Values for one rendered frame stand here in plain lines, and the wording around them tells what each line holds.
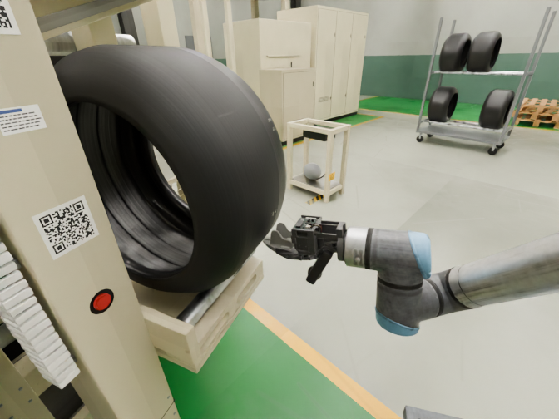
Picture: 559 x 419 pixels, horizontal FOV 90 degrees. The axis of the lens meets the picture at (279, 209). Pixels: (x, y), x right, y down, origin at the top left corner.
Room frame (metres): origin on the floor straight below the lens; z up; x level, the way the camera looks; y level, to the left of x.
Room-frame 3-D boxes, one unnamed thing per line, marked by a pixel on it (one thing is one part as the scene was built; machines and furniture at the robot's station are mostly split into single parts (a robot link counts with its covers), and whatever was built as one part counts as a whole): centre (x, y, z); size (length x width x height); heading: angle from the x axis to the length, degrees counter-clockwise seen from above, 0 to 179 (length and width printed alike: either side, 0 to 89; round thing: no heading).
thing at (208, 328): (0.58, 0.17, 0.84); 0.36 x 0.09 x 0.06; 156
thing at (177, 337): (0.47, 0.37, 0.90); 0.40 x 0.03 x 0.10; 66
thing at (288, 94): (5.53, -0.20, 0.62); 0.90 x 0.56 x 1.25; 136
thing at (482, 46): (4.91, -3.19, 0.96); 1.30 x 0.62 x 1.92; 44
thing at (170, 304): (0.64, 0.30, 0.80); 0.37 x 0.36 x 0.02; 66
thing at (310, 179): (3.10, -0.44, 0.40); 0.60 x 0.35 x 0.80; 46
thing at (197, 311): (0.58, 0.17, 0.90); 0.35 x 0.05 x 0.05; 156
